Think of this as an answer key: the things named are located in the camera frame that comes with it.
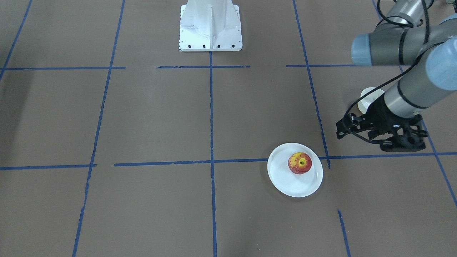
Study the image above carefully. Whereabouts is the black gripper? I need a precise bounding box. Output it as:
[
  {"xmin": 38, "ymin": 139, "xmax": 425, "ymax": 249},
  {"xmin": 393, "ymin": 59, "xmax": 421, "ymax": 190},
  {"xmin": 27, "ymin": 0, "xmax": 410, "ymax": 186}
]
[{"xmin": 336, "ymin": 96, "xmax": 413, "ymax": 144}]

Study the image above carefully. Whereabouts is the red yellow apple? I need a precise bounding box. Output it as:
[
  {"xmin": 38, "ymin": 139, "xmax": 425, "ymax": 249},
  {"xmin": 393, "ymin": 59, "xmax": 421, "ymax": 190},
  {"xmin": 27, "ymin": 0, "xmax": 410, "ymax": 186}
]
[{"xmin": 287, "ymin": 152, "xmax": 313, "ymax": 175}]

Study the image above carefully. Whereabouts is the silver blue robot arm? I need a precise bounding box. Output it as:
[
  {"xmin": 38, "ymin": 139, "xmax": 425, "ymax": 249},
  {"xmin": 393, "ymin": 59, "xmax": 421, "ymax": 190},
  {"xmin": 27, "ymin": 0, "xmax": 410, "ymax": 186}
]
[{"xmin": 336, "ymin": 0, "xmax": 456, "ymax": 152}]

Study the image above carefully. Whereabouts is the white bowl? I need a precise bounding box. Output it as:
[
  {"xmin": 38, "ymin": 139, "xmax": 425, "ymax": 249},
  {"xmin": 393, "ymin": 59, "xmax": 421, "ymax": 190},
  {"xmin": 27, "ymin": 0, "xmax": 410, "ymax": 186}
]
[{"xmin": 357, "ymin": 89, "xmax": 384, "ymax": 114}]

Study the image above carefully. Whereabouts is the white plate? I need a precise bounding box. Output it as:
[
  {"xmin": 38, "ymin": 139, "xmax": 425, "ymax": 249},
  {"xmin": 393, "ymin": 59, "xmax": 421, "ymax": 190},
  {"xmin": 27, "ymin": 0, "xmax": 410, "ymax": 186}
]
[{"xmin": 267, "ymin": 142, "xmax": 323, "ymax": 197}]

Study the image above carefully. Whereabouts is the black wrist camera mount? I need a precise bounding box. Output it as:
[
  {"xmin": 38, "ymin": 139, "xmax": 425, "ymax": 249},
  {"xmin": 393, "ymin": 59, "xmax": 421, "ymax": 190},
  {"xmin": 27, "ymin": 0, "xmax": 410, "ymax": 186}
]
[{"xmin": 379, "ymin": 114, "xmax": 428, "ymax": 152}]

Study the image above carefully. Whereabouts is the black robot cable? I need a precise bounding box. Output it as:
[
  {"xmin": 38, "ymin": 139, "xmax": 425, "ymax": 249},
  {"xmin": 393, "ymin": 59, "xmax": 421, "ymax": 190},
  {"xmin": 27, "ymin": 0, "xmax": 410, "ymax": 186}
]
[{"xmin": 343, "ymin": 0, "xmax": 434, "ymax": 144}]

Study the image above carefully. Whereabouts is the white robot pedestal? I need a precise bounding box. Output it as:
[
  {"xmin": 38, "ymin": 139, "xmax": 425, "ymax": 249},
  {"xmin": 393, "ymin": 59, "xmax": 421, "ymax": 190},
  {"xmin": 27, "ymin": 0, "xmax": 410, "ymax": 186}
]
[{"xmin": 179, "ymin": 0, "xmax": 243, "ymax": 52}]

